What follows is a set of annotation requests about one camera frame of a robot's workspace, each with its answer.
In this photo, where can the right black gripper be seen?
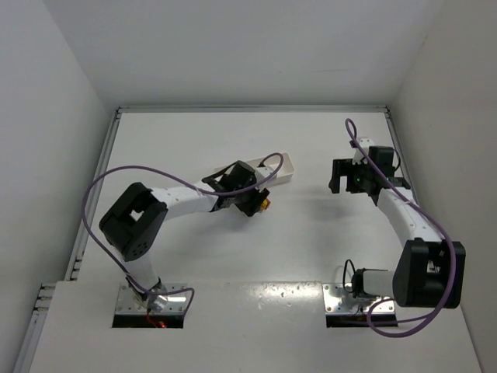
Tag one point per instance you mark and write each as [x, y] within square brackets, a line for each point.
[346, 171]

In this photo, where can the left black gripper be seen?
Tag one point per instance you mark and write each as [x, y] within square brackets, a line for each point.
[251, 202]

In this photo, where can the yellow curved lego brick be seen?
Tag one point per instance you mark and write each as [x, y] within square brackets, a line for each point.
[265, 205]

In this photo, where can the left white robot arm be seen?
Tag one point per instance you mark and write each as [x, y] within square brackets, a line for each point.
[131, 225]

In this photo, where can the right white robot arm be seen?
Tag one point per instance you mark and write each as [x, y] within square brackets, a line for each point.
[428, 265]

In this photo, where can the white three-compartment tray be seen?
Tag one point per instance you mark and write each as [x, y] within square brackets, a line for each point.
[284, 174]

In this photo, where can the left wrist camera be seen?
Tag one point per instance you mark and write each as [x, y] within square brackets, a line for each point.
[264, 175]

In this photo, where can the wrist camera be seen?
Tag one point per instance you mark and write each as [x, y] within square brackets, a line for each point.
[365, 144]
[264, 175]

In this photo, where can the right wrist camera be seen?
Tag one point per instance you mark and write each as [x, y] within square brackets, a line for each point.
[365, 144]

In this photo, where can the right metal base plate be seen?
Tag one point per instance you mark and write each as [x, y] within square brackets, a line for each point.
[339, 302]

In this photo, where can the metal base plate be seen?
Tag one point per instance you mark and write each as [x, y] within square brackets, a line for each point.
[339, 302]
[130, 303]

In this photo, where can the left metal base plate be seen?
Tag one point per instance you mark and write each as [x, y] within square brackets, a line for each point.
[130, 303]

